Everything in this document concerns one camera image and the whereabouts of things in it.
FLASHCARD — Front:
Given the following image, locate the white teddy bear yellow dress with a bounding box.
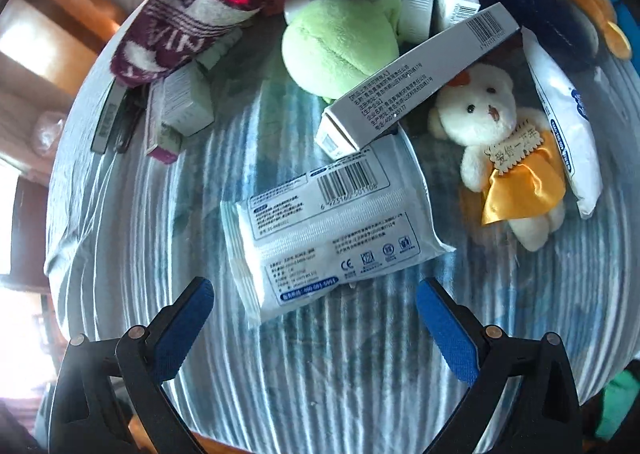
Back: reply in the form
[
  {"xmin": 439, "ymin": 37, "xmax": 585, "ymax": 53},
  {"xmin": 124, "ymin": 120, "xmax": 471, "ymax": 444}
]
[{"xmin": 427, "ymin": 63, "xmax": 568, "ymax": 252}]

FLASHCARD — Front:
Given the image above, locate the green cloth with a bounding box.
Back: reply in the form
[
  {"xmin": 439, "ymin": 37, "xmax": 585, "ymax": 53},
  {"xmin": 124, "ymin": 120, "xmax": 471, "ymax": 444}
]
[{"xmin": 595, "ymin": 369, "xmax": 640, "ymax": 440}]

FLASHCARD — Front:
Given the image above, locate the grey felt slipper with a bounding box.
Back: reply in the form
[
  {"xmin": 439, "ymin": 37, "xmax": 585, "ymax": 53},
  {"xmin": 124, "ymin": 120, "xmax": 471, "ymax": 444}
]
[{"xmin": 562, "ymin": 9, "xmax": 601, "ymax": 60}]

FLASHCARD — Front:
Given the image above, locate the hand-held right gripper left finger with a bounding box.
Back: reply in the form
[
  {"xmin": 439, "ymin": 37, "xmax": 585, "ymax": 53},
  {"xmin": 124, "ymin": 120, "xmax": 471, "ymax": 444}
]
[{"xmin": 47, "ymin": 276, "xmax": 216, "ymax": 454}]

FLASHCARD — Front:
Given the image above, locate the purple edged box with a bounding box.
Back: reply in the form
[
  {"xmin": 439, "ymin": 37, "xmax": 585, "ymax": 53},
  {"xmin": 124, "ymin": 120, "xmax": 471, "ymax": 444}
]
[{"xmin": 142, "ymin": 84, "xmax": 183, "ymax": 165}]

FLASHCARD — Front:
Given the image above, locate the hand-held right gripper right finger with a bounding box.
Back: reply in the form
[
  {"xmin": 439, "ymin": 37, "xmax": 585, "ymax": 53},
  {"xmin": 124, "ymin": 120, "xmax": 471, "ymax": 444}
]
[{"xmin": 416, "ymin": 277, "xmax": 584, "ymax": 454}]

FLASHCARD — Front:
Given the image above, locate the pale green ribbed box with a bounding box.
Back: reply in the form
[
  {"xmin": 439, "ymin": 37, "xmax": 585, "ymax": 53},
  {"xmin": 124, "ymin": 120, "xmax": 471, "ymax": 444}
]
[{"xmin": 195, "ymin": 26, "xmax": 243, "ymax": 70}]

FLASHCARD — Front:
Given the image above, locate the long white barcode box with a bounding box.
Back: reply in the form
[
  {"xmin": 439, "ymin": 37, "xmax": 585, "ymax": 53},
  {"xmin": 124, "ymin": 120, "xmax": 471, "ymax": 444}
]
[{"xmin": 315, "ymin": 2, "xmax": 521, "ymax": 159}]

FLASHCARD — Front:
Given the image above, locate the white tissue packet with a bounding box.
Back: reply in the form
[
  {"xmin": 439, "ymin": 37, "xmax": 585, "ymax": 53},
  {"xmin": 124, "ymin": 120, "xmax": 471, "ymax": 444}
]
[{"xmin": 521, "ymin": 29, "xmax": 603, "ymax": 220}]

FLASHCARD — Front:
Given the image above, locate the green plush toy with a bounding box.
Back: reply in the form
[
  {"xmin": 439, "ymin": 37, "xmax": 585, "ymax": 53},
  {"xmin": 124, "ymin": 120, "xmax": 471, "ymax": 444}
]
[{"xmin": 281, "ymin": 0, "xmax": 403, "ymax": 102}]

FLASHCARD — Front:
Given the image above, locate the clear plastic bag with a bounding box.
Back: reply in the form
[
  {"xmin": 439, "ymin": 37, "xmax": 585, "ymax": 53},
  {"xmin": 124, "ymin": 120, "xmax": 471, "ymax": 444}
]
[{"xmin": 32, "ymin": 111, "xmax": 66, "ymax": 155}]

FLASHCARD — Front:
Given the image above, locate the white plastic jar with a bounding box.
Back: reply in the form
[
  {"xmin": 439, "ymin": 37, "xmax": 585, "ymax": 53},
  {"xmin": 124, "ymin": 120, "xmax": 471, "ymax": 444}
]
[{"xmin": 397, "ymin": 0, "xmax": 435, "ymax": 42}]

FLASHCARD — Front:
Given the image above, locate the white wet wipes packet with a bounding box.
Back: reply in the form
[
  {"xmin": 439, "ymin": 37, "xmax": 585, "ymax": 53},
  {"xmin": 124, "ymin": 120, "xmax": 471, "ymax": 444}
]
[{"xmin": 220, "ymin": 126, "xmax": 457, "ymax": 325}]

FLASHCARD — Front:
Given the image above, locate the maroon white knitted sock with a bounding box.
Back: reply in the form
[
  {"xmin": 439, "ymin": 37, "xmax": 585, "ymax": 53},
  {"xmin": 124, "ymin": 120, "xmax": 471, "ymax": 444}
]
[{"xmin": 110, "ymin": 0, "xmax": 281, "ymax": 87}]

